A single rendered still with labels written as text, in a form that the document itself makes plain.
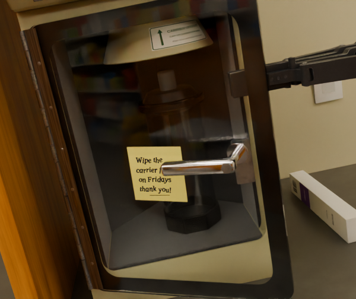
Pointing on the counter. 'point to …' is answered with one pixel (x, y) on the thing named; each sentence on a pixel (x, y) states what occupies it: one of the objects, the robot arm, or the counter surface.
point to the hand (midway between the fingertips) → (259, 79)
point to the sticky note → (155, 174)
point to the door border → (33, 62)
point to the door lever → (204, 167)
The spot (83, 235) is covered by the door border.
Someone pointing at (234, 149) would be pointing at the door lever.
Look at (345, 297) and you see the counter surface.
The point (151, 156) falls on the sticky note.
